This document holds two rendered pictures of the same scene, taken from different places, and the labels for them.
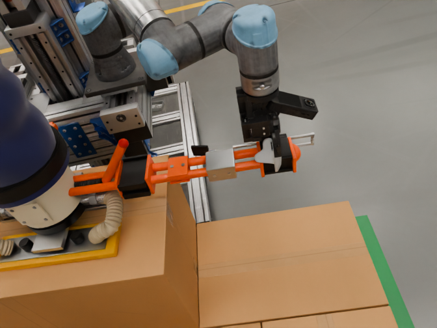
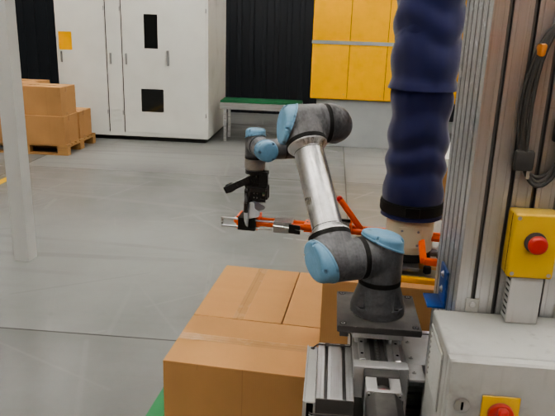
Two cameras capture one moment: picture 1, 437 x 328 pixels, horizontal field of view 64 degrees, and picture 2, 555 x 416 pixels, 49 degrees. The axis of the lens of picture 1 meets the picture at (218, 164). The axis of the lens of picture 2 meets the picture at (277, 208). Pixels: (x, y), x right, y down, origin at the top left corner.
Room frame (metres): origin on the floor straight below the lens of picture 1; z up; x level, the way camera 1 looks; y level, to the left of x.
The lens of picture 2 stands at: (2.79, 0.06, 1.80)
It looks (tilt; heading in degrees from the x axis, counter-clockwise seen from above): 17 degrees down; 182
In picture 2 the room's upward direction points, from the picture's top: 2 degrees clockwise
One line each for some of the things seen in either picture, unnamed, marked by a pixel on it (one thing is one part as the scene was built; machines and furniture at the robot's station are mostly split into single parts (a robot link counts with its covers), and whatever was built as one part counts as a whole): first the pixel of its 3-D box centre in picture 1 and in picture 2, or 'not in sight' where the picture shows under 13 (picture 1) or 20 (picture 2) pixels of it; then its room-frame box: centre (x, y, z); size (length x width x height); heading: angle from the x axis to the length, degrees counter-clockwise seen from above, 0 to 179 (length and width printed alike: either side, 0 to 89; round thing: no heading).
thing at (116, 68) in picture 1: (110, 58); (378, 293); (1.21, 0.28, 1.09); 0.15 x 0.15 x 0.10
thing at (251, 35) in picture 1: (255, 41); (255, 143); (0.58, -0.12, 1.37); 0.09 x 0.08 x 0.11; 22
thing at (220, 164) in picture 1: (221, 164); (283, 224); (0.59, -0.01, 1.07); 0.07 x 0.07 x 0.04; 82
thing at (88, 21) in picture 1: (99, 27); (379, 254); (1.22, 0.28, 1.20); 0.13 x 0.12 x 0.14; 112
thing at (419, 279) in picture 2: not in sight; (406, 271); (0.75, 0.44, 0.97); 0.34 x 0.10 x 0.05; 82
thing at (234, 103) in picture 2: not in sight; (261, 120); (-6.84, -0.64, 0.32); 1.25 x 0.50 x 0.64; 88
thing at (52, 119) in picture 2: not in sight; (39, 115); (-5.65, -3.69, 0.45); 1.21 x 1.02 x 0.90; 88
